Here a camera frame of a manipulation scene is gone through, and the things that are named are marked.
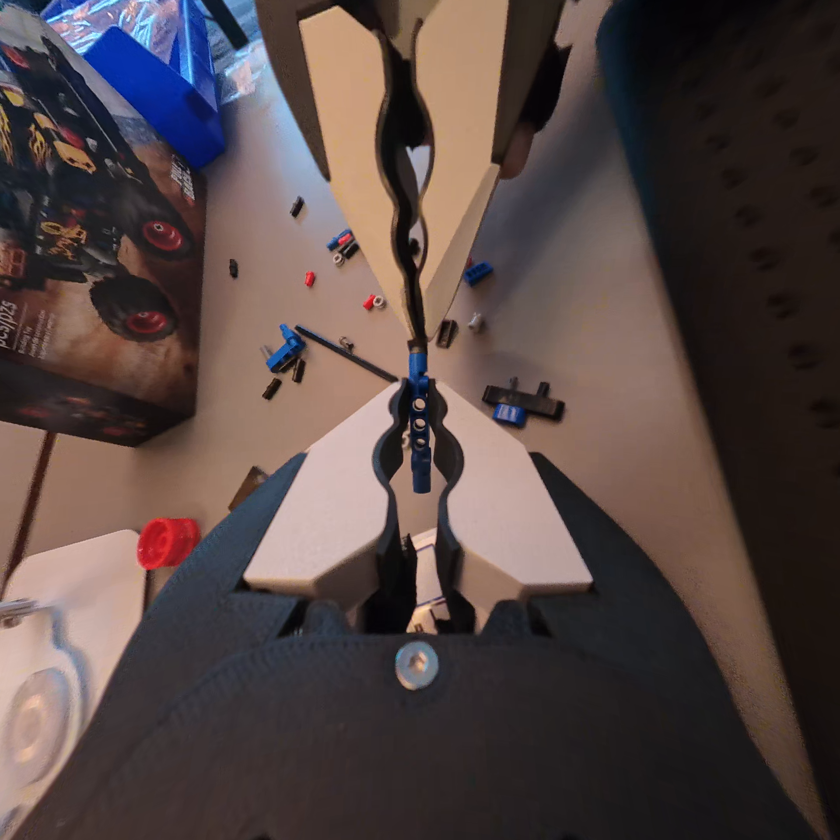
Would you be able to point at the smooth black square tile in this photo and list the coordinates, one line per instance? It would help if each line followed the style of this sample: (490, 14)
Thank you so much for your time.
(248, 489)

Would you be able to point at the person's right hand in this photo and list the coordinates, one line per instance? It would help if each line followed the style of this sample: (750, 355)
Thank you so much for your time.
(517, 152)

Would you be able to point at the blue red black pin cluster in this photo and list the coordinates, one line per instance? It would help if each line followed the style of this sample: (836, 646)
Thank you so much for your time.
(340, 239)

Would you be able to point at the grey desk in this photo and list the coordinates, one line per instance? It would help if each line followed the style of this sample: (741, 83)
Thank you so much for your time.
(577, 295)

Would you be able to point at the toy truck set box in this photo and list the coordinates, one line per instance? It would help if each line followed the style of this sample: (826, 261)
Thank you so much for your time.
(98, 262)

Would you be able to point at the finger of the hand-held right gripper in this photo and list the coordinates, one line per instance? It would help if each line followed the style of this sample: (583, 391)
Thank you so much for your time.
(341, 98)
(459, 98)

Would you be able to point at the short black block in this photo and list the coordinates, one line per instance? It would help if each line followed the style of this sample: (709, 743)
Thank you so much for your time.
(447, 333)

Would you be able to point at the black beam with blue part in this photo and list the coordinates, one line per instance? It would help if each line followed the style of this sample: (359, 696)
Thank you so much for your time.
(525, 403)

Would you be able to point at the white book stand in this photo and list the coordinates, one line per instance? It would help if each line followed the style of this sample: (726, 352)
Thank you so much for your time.
(98, 590)

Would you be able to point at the blue angled connector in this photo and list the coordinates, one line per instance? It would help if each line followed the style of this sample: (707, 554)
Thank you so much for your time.
(285, 348)

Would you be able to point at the sticker sheet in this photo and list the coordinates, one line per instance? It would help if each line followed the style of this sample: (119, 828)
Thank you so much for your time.
(426, 571)

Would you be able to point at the dark blue long axle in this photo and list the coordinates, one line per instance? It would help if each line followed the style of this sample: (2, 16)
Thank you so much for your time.
(341, 351)

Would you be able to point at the red pin white end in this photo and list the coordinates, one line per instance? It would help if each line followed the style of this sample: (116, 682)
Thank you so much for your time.
(374, 302)

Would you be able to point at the clear plastic parts bags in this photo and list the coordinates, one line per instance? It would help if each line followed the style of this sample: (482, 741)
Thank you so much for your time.
(131, 16)

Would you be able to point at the blue holed beam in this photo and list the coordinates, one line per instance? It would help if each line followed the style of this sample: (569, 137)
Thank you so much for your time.
(418, 426)

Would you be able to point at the plain blue bin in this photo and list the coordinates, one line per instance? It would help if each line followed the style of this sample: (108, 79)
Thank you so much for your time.
(157, 98)

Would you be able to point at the red wheel hub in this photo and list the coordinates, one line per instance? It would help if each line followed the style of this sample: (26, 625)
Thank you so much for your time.
(167, 543)

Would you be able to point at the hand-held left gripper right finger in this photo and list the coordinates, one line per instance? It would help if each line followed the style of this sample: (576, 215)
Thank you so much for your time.
(518, 525)

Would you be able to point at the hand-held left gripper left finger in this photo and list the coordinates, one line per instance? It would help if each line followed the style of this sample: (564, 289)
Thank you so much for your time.
(321, 525)

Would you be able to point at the small blue holed plate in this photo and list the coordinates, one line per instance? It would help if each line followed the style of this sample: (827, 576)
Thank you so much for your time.
(478, 272)

